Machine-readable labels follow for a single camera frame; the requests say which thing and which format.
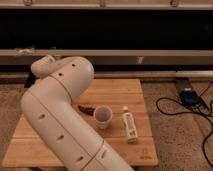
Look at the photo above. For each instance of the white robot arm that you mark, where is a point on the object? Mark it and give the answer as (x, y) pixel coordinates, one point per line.
(47, 107)

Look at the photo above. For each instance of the white paper cup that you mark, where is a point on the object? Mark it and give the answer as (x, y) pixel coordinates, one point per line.
(102, 116)

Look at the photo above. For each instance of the brown chip bag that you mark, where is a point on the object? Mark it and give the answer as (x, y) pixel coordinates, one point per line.
(86, 110)

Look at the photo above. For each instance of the white plastic bottle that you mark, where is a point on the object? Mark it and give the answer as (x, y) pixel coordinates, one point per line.
(130, 127)

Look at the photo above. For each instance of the blue power adapter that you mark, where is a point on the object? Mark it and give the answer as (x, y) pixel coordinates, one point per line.
(189, 98)

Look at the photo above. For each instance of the metal rail frame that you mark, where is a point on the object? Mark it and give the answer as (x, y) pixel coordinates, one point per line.
(108, 57)

